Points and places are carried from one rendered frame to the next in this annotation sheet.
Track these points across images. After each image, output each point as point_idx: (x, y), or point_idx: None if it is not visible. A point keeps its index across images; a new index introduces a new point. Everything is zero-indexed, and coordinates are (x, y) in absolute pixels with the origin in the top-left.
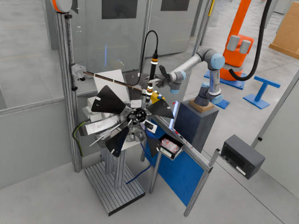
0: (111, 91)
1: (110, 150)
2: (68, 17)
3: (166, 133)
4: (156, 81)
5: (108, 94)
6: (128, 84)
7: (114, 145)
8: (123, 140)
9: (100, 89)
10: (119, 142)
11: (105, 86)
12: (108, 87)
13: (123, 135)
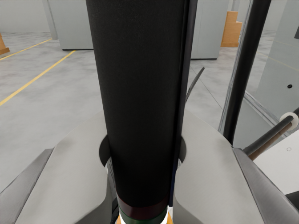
0: (190, 89)
1: (107, 162)
2: None
3: None
4: (38, 158)
5: (186, 95)
6: (249, 145)
7: (108, 165)
8: (116, 197)
9: (292, 146)
10: (111, 179)
11: (200, 70)
12: (199, 75)
13: (115, 186)
